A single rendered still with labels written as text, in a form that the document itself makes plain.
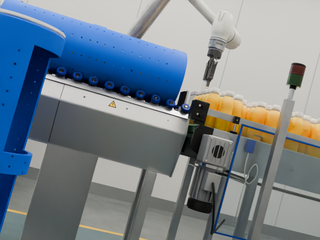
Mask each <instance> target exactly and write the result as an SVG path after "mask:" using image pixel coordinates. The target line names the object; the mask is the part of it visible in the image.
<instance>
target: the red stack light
mask: <svg viewBox="0 0 320 240"><path fill-rule="evenodd" d="M305 69H306V68H305V67H303V66H300V65H291V67H290V71H289V74H298V75H301V76H302V77H304V73H305Z"/></svg>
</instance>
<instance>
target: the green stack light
mask: <svg viewBox="0 0 320 240"><path fill-rule="evenodd" d="M302 81H303V77H302V76H301V75H298V74H289V75H288V78H287V82H286V86H288V87H289V86H295V87H296V88H297V89H300V88H301V84H302Z"/></svg>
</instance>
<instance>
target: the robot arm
mask: <svg viewBox="0 0 320 240"><path fill-rule="evenodd" d="M188 1H189V2H190V3H191V4H192V5H193V6H194V7H195V8H196V9H197V10H198V11H199V12H200V14H201V15H202V16H203V17H204V18H205V19H206V20H207V21H208V22H209V23H210V24H211V25H212V27H211V32H210V41H209V45H208V49H209V50H208V53H207V56H208V57H210V59H209V61H208V63H207V64H206V69H205V72H204V76H203V83H202V87H201V90H202V93H204V90H205V89H206V90H208V88H210V83H211V80H212V79H213V76H214V73H215V70H216V67H217V64H218V61H217V60H219V59H221V56H222V52H224V50H225V48H227V49H230V50H234V49H236V48H237V47H238V46H240V44H241V36H240V34H239V33H238V31H237V30H236V29H235V28H234V27H233V15H232V14H231V13H229V12H227V11H220V12H218V13H217V15H215V14H214V13H213V12H212V10H211V9H210V8H209V7H208V6H207V5H206V4H205V2H204V1H203V0H188ZM169 2H170V0H150V1H149V3H148V4H147V5H146V7H145V8H144V9H143V11H142V12H141V13H140V15H139V16H138V17H137V18H136V20H135V21H134V22H133V24H132V25H131V26H130V28H129V29H128V30H127V32H126V33H125V35H128V36H132V37H135V38H137V39H141V38H142V37H143V36H144V34H145V33H146V32H147V30H148V29H149V28H150V27H151V25H152V24H153V23H154V21H155V20H156V19H157V17H158V16H159V15H160V14H161V12H162V11H163V10H164V8H165V7H166V6H167V4H168V3H169Z"/></svg>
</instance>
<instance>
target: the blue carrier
mask: <svg viewBox="0 0 320 240"><path fill-rule="evenodd" d="M0 8H1V9H5V10H10V11H13V12H17V13H20V14H23V15H26V16H29V17H32V18H34V19H37V20H40V21H42V22H45V23H47V24H49V25H51V26H53V27H55V28H57V29H59V30H60V31H62V32H63V33H64V34H65V36H66V37H65V45H64V48H63V52H62V55H61V58H60V59H53V58H51V60H50V69H49V70H48V73H51V74H55V75H56V74H57V73H56V70H57V68H59V67H63V68H65V69H66V71H67V72H66V75H64V76H65V78H68V79H73V77H72V76H73V73H75V72H80V73H81V74H82V76H83V77H82V79H81V80H80V81H81V82H83V83H86V84H88V83H89V78H90V77H96V78H98V80H99V82H98V84H97V87H99V88H105V86H104V85H105V82H107V81H111V82H113V83H114V88H113V89H112V91H113V92H117V93H120V88H121V87H122V86H127V87H129V89H130V92H129V94H128V96H130V97H134V98H135V97H136V92H137V91H138V90H141V91H143V92H144V93H145V97H144V98H143V100H144V101H148V102H151V97H152V95H158V96H159V97H160V102H159V103H158V104H159V105H161V106H166V101H167V100H168V99H172V100H174V101H176V99H177V96H178V94H179V92H180V89H181V86H182V83H183V80H184V76H185V72H186V67H187V60H188V57H187V54H186V53H185V52H183V51H179V50H176V49H173V50H172V49H169V48H166V47H163V46H160V45H157V44H154V43H151V42H148V41H144V40H141V39H137V38H135V37H132V36H128V35H125V34H122V33H119V32H116V31H112V30H109V29H107V28H106V27H103V26H100V25H97V24H90V23H87V22H84V21H81V20H77V19H74V18H71V17H68V16H65V15H61V14H58V13H55V12H52V11H49V10H45V9H42V8H39V7H36V6H33V5H30V4H27V3H24V2H23V1H21V0H4V2H3V3H2V5H1V7H0ZM71 52H73V53H71ZM131 53H132V54H131ZM81 55H82V56H81ZM89 57H90V58H89ZM96 59H97V60H96ZM104 62H105V63H104ZM131 70H132V71H131ZM140 72H141V74H140ZM149 75H150V76H149ZM157 78H159V79H157Z"/></svg>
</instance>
